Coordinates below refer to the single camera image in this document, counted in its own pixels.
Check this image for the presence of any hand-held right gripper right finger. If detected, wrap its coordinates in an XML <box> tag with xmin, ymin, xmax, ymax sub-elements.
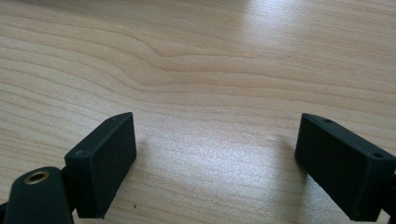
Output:
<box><xmin>294</xmin><ymin>112</ymin><xmax>396</xmax><ymax>222</ymax></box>

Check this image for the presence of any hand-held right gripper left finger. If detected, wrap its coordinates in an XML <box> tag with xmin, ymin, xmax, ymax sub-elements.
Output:
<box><xmin>64</xmin><ymin>111</ymin><xmax>137</xmax><ymax>219</ymax></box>

